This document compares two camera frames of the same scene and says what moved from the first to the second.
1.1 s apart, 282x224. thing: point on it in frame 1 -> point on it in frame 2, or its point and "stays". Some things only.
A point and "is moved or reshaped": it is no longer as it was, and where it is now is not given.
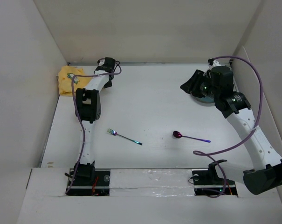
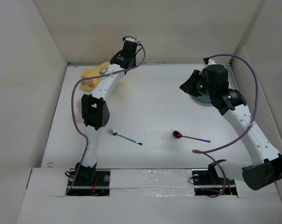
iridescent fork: [114, 133] stays
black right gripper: [191, 86] stays
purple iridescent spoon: [178, 134] stays
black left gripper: [107, 84] -> [133, 63]
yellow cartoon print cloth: [65, 76] is moved or reshaped
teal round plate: [209, 99] stays
